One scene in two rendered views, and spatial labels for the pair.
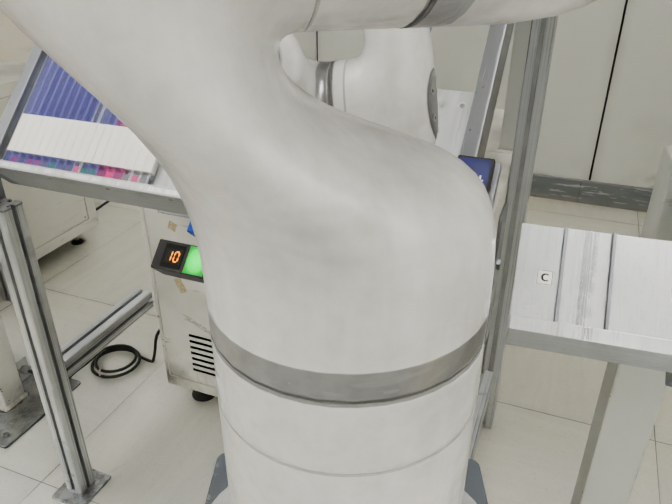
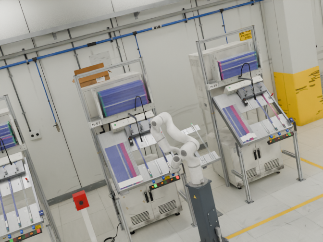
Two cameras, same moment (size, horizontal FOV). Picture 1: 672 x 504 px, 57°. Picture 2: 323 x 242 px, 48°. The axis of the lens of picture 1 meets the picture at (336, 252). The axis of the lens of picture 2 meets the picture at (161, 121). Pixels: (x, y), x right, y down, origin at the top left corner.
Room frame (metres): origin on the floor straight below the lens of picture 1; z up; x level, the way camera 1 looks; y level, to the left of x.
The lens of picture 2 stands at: (-2.18, 2.08, 2.30)
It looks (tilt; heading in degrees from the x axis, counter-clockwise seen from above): 16 degrees down; 323
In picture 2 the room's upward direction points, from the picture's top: 14 degrees counter-clockwise
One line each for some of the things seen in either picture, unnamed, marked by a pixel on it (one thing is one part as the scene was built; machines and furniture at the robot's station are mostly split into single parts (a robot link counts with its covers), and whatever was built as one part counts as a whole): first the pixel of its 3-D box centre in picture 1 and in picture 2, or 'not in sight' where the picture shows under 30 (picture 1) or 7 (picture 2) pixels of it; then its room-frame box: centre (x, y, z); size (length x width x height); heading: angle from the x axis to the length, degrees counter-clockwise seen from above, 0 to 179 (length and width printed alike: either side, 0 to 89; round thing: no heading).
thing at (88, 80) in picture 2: not in sight; (101, 72); (1.50, -0.06, 1.82); 0.68 x 0.30 x 0.20; 68
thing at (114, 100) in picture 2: not in sight; (123, 97); (1.19, -0.05, 1.52); 0.51 x 0.13 x 0.27; 68
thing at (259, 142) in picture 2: not in sight; (248, 132); (0.61, -1.34, 0.65); 1.01 x 0.73 x 1.29; 158
